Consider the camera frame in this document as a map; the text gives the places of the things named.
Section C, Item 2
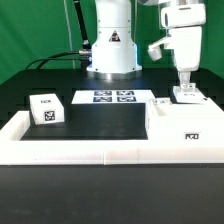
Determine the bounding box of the white cabinet body box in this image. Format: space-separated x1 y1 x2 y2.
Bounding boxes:
145 98 224 141

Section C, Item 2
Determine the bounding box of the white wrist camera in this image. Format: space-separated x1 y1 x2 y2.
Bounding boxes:
148 36 172 61

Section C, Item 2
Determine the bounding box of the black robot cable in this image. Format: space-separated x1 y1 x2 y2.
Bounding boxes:
25 50 93 71

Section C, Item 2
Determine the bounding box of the white marker base plate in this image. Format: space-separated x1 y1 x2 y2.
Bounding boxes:
72 90 155 104

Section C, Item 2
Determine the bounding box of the white U-shaped fence frame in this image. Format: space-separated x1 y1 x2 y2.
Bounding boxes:
0 111 224 165

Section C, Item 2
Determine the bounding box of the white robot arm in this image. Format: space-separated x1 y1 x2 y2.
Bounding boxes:
87 0 206 90

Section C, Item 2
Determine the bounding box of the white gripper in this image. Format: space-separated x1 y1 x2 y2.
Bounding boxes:
160 0 206 91

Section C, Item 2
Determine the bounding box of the black ribbed hose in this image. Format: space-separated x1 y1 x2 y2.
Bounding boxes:
73 0 92 51

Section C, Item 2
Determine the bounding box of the white cabinet top block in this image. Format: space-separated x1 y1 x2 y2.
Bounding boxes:
29 94 65 125

